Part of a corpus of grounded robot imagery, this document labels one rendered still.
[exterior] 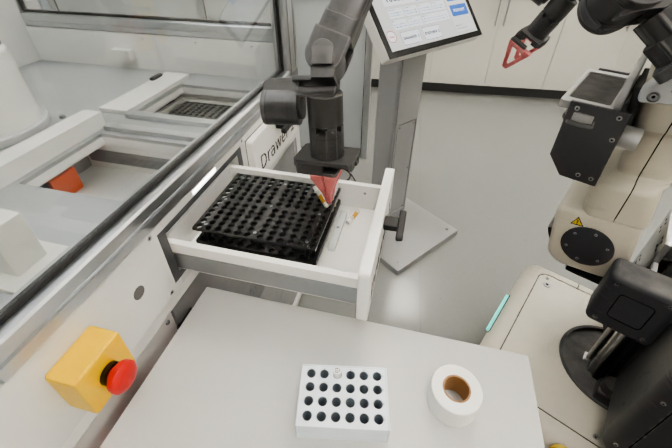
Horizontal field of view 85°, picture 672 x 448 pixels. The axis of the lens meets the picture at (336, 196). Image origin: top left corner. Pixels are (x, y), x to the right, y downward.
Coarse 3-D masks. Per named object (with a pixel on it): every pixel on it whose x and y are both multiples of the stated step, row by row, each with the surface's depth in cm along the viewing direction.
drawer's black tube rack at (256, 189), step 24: (240, 192) 71; (264, 192) 72; (288, 192) 76; (312, 192) 71; (216, 216) 66; (240, 216) 71; (264, 216) 66; (288, 216) 66; (312, 216) 66; (216, 240) 65; (240, 240) 65; (264, 240) 61; (288, 240) 61; (312, 240) 65; (312, 264) 61
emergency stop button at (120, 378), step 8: (128, 360) 45; (112, 368) 45; (120, 368) 44; (128, 368) 45; (136, 368) 46; (112, 376) 43; (120, 376) 44; (128, 376) 45; (112, 384) 43; (120, 384) 44; (128, 384) 45; (112, 392) 43; (120, 392) 44
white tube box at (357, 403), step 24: (312, 384) 53; (336, 384) 52; (360, 384) 52; (384, 384) 52; (312, 408) 49; (336, 408) 49; (360, 408) 49; (384, 408) 49; (312, 432) 49; (336, 432) 48; (360, 432) 48; (384, 432) 48
